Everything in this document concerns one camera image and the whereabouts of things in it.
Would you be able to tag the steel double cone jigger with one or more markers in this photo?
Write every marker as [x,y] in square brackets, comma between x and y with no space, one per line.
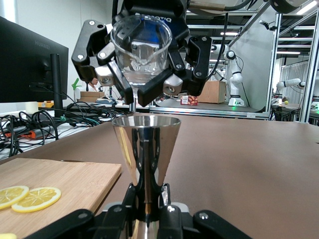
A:
[147,149]

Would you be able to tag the lemon slice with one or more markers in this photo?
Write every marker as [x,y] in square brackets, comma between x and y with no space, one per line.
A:
[40,199]
[12,195]

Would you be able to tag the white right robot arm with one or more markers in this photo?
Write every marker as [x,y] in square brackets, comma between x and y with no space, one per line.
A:
[291,6]

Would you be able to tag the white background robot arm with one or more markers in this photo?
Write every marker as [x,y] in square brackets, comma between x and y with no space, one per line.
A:
[235,77]

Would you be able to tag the aluminium frame structure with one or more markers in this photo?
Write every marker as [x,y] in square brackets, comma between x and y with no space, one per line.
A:
[274,49]

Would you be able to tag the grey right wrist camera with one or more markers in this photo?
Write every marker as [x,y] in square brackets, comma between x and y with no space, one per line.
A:
[204,4]

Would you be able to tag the black computer monitor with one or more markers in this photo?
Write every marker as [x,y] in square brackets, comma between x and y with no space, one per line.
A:
[25,62]

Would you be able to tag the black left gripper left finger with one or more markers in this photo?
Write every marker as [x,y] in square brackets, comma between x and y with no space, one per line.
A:
[114,224]

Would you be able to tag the orange black hand tool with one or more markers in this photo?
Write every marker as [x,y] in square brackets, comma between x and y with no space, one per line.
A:
[35,134]

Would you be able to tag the cardboard box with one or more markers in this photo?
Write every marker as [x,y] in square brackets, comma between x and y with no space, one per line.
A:
[91,95]

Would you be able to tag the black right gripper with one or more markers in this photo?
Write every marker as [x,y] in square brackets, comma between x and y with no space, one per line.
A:
[179,10]

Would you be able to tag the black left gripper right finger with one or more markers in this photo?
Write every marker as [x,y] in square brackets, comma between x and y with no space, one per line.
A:
[174,224]

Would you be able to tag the white horizontal background robot arm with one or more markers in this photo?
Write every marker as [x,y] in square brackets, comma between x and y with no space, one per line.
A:
[289,83]

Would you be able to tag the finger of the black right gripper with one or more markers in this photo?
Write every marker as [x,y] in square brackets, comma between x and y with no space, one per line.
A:
[87,49]

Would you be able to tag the beige tape roll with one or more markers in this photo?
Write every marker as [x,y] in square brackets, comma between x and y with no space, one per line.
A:
[31,107]

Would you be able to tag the red snack box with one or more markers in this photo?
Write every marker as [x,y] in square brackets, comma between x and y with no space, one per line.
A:
[189,100]

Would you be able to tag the wooden cutting board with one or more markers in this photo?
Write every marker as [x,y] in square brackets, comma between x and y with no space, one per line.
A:
[79,179]

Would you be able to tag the clear glass measuring beaker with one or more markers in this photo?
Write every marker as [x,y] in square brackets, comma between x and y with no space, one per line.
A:
[142,49]

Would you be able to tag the seated person behind monitor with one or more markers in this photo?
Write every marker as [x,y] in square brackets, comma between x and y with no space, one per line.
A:
[92,83]

